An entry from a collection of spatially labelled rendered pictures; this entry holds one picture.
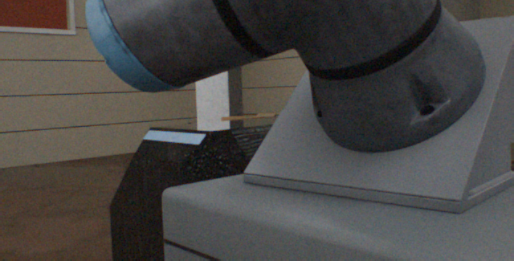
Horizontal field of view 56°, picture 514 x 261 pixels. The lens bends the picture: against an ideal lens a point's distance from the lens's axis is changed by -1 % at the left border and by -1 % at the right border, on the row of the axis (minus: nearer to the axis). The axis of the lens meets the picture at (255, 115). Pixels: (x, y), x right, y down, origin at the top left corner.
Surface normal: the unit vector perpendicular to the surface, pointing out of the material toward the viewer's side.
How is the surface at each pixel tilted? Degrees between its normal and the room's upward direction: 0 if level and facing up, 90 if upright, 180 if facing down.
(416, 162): 44
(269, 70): 90
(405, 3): 107
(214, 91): 90
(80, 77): 90
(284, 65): 90
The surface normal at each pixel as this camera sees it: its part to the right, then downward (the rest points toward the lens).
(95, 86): 0.67, 0.01
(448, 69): 0.33, 0.00
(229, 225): -0.74, 0.06
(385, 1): 0.28, 0.46
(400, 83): -0.05, 0.29
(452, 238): -0.04, -1.00
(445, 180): -0.50, -0.68
